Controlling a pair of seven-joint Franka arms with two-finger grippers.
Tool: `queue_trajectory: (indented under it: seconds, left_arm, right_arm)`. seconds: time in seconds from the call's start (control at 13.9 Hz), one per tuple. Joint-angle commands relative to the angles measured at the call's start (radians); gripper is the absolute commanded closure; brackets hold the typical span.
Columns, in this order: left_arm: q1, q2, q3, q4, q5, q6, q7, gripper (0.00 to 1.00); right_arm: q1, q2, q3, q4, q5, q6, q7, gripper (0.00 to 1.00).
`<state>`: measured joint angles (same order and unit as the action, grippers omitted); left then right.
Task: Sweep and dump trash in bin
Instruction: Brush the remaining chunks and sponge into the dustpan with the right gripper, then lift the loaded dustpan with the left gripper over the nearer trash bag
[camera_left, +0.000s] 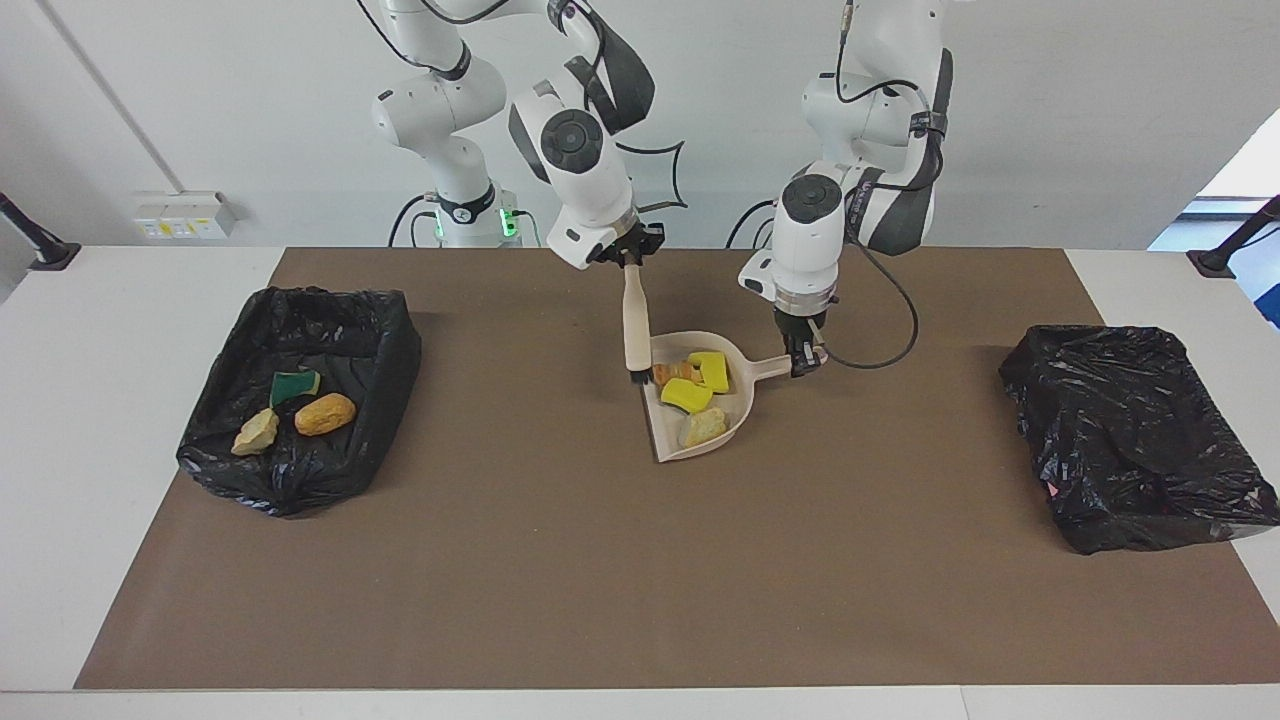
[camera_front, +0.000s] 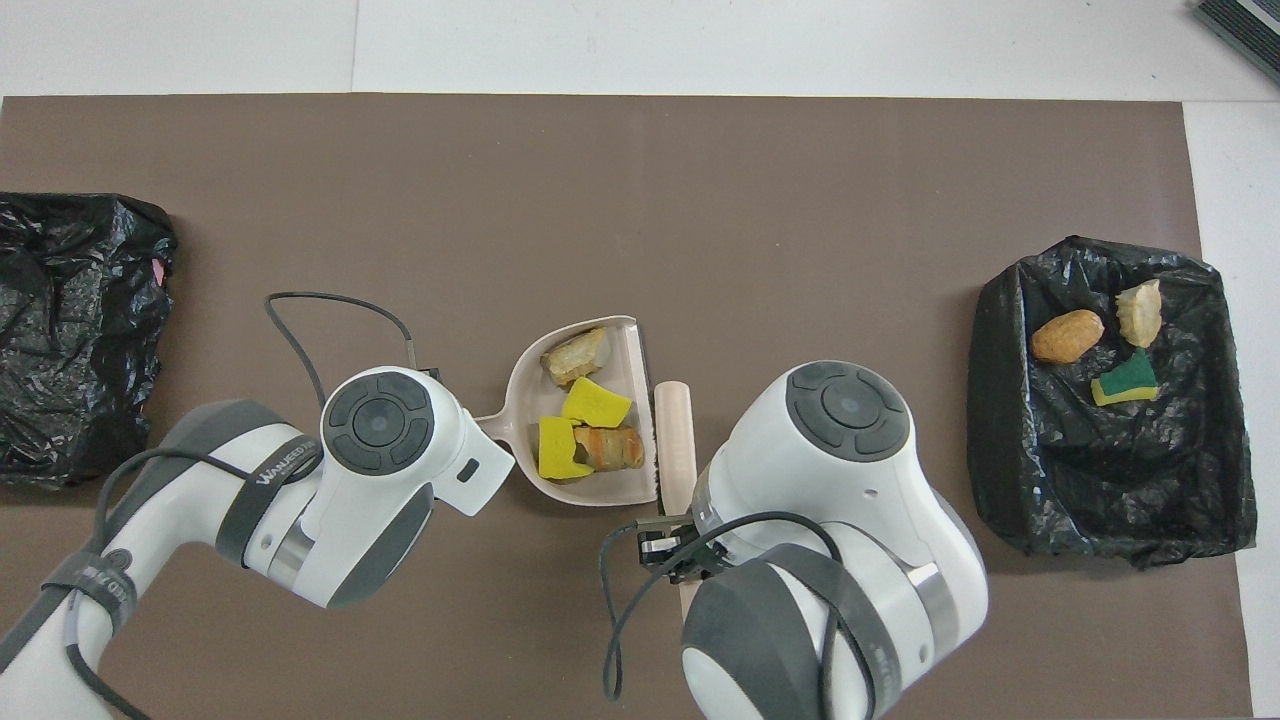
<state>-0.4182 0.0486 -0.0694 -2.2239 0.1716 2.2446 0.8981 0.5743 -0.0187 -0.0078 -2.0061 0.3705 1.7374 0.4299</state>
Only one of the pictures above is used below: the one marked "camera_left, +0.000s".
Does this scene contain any beige brush with black bristles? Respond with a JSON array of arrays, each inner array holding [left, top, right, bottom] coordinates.
[[621, 260, 657, 390]]

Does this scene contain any beige plastic dustpan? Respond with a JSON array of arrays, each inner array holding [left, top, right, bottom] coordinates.
[[640, 331, 830, 464]]

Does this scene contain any brown bread roll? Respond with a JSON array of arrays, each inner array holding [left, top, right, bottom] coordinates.
[[294, 392, 357, 437]]

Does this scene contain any orange striped bread piece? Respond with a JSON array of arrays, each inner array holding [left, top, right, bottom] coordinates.
[[231, 407, 281, 457]]

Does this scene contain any black bag lined bin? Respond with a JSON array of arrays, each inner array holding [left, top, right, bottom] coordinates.
[[177, 286, 423, 518], [999, 324, 1280, 556]]

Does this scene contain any brown table mat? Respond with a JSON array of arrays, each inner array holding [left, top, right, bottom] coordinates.
[[75, 247, 1280, 691]]

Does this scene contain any bright window opening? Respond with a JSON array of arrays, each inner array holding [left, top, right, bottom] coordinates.
[[1148, 135, 1280, 331]]

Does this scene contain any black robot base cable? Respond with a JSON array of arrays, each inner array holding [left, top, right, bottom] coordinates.
[[388, 193, 441, 248], [725, 200, 776, 249]]

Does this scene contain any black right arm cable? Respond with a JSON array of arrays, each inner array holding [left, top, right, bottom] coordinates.
[[355, 0, 690, 213]]

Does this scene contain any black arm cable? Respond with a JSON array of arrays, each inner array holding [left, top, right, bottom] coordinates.
[[822, 0, 921, 370], [355, 0, 690, 213]]

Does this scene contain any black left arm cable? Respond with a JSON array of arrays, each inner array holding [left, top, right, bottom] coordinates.
[[822, 0, 921, 370]]

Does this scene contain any white wall socket box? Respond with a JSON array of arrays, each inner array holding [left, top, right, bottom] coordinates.
[[133, 191, 237, 241]]

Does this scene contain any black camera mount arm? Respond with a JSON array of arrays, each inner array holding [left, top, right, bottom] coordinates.
[[1187, 195, 1280, 279], [0, 192, 81, 271]]

